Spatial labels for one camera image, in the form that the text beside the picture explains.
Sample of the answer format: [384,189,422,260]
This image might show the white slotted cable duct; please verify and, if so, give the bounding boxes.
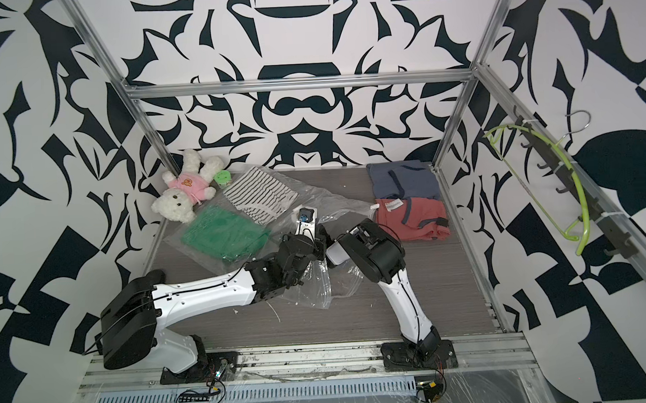
[97,376,418,403]

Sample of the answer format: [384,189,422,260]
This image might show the aluminium cage frame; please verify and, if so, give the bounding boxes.
[57,0,646,354]

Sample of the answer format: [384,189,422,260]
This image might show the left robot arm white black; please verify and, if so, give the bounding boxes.
[98,226,332,374]

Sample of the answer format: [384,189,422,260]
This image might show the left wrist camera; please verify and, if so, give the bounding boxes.
[293,206,318,241]

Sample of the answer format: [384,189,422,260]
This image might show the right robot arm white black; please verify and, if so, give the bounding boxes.
[325,219,441,366]

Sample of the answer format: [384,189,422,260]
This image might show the red tank top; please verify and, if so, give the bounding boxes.
[375,197,450,241]

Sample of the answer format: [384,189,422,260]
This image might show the metal wire hanger hook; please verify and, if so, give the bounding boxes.
[556,109,593,146]

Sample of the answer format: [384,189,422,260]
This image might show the green folded garment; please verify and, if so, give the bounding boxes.
[180,206,272,262]

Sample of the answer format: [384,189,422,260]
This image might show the blue tank top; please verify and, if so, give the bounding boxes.
[367,160,441,200]

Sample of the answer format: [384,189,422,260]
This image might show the striped white black garment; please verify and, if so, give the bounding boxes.
[225,167,299,226]

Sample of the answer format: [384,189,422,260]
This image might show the white teddy bear pink shirt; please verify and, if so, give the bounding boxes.
[150,150,225,224]

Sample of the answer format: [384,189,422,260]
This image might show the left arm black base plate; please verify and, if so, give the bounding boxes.
[160,351,239,386]

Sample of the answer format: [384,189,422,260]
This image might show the clear plastic vacuum bag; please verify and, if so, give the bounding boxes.
[164,168,373,309]

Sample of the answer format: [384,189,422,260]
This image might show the black wall hook rack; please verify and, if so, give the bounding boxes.
[513,109,640,258]

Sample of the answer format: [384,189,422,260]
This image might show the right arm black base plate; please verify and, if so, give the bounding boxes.
[380,339,459,372]

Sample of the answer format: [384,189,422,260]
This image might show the green clothes hanger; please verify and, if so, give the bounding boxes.
[483,121,593,256]

